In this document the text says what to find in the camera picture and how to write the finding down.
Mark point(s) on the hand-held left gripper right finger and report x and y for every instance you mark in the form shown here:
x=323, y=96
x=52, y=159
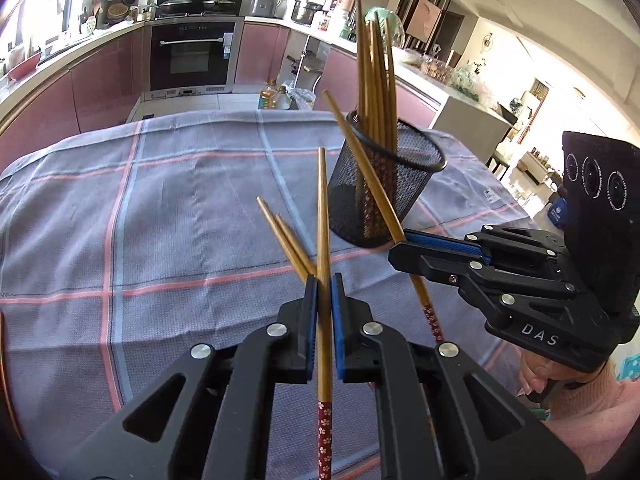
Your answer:
x=340, y=330

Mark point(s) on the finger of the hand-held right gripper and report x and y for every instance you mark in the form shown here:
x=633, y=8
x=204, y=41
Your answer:
x=445, y=244
x=440, y=267

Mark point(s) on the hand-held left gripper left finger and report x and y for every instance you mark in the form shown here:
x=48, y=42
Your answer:
x=311, y=340

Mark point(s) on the black mesh pen holder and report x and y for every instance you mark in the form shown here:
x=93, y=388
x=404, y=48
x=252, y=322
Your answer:
x=400, y=185

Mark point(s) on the bunch of wooden chopsticks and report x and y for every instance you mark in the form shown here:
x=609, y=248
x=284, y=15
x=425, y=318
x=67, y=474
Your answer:
x=372, y=85

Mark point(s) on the person's right forearm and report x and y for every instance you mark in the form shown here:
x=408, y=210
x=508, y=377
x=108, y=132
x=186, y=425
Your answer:
x=600, y=420

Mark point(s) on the person's right hand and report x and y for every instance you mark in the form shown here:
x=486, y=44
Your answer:
x=537, y=377

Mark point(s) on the plastic bag of greens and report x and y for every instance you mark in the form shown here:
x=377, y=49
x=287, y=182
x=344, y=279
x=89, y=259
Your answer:
x=470, y=82

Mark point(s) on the clear plastic food container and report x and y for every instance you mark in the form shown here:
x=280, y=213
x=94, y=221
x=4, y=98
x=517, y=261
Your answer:
x=436, y=68

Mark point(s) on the blue plaid tablecloth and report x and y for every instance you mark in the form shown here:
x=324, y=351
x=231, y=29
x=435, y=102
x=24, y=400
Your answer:
x=175, y=210

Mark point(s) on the white bowl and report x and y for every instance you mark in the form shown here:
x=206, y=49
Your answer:
x=411, y=56

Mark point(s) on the clear plastic bag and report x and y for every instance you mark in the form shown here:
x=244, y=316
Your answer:
x=300, y=100

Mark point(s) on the pink base cabinets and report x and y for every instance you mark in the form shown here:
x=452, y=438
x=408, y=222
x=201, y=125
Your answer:
x=90, y=90
x=265, y=55

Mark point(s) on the pink thermos jug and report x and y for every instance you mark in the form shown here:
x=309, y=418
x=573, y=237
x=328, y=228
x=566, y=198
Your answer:
x=346, y=1

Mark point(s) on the steel steamer pot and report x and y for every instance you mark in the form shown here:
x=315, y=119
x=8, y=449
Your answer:
x=306, y=12

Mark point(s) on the silver countertop appliance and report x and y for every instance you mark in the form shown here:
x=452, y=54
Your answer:
x=261, y=6

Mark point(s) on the black built-in oven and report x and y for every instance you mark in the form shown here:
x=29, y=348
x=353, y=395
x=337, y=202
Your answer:
x=192, y=55

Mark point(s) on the black lidded wok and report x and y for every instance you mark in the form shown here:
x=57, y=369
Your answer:
x=175, y=4
x=219, y=4

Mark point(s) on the woven basket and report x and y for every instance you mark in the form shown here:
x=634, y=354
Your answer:
x=117, y=10

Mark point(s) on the pink bowl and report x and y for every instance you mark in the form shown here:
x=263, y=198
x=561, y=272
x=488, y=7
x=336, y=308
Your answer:
x=24, y=66

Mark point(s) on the kitchen window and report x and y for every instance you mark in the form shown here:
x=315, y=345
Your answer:
x=40, y=5

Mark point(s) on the wall clock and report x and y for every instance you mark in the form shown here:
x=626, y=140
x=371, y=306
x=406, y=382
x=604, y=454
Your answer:
x=488, y=44

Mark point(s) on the pink wall picture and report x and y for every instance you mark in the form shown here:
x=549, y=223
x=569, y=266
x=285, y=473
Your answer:
x=419, y=17

